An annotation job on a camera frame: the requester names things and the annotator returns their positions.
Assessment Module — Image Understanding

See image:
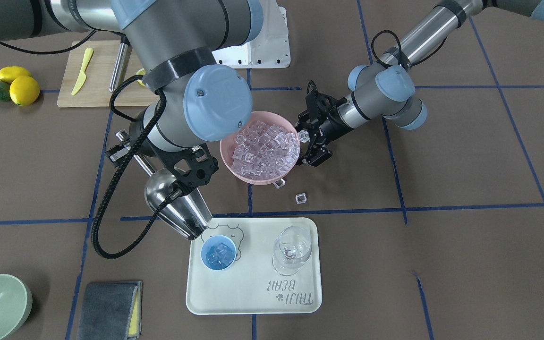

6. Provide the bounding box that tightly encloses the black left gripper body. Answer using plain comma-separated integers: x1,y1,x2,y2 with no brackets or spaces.
309,98,350,143

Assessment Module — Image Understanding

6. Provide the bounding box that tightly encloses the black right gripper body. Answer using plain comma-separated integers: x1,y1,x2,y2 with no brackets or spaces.
127,118,169,159

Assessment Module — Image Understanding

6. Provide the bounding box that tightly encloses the stainless steel ice scoop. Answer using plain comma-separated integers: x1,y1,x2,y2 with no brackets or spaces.
135,140,212,240

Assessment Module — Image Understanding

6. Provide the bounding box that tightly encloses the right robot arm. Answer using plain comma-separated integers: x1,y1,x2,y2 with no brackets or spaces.
0,0,264,169

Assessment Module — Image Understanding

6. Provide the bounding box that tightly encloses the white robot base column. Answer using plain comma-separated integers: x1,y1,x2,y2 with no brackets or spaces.
213,0,291,69

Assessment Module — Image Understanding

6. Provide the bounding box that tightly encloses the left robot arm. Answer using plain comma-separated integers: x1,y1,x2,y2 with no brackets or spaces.
295,0,544,167

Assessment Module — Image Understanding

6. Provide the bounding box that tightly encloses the ice cube by gripper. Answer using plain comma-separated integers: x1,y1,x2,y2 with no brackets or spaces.
298,130,310,144

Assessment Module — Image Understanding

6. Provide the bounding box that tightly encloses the spilled ice cube far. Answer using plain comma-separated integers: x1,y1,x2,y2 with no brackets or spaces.
273,178,286,189

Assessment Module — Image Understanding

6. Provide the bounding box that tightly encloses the spilled ice cube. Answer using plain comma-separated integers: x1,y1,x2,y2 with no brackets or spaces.
273,178,286,189
294,192,308,205

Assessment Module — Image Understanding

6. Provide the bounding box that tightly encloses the spilled ice cube near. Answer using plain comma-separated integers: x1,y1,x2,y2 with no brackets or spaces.
294,192,308,205

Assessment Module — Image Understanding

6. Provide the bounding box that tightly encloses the pile of clear ice cubes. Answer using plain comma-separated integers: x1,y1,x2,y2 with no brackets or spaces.
229,120,301,180

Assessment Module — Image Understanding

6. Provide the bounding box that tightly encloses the light blue plastic cup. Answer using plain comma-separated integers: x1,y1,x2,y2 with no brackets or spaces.
200,235,238,271

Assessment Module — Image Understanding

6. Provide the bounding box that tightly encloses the pink bowl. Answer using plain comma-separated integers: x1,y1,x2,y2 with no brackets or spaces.
220,110,301,185

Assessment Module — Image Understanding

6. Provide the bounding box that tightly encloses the wooden cutting board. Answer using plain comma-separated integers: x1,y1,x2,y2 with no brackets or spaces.
58,40,158,108

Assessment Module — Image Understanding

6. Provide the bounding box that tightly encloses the yellow plastic knife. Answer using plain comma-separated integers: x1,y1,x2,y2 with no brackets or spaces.
71,47,94,95

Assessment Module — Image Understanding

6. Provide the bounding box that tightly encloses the clear wine glass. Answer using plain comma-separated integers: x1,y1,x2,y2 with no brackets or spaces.
272,226,313,276

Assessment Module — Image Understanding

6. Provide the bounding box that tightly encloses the whole yellow lemon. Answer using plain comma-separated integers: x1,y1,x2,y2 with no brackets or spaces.
9,76,41,106

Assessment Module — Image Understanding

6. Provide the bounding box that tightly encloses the cream bear serving tray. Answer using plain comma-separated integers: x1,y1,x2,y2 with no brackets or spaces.
186,217,323,315

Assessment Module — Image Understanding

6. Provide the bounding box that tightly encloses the grey folded cloth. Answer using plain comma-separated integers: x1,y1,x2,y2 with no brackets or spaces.
76,280,143,340

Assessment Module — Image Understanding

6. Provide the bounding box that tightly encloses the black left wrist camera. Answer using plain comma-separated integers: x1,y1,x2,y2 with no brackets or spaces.
295,90,339,133

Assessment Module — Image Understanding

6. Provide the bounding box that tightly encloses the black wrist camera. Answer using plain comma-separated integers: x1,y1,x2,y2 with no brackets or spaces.
295,90,339,133
154,144,220,196

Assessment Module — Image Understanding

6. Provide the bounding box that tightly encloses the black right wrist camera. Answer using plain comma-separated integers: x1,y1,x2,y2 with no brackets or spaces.
154,144,220,196

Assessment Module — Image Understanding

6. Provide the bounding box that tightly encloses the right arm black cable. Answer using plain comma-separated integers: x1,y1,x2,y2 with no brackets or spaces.
91,75,192,260

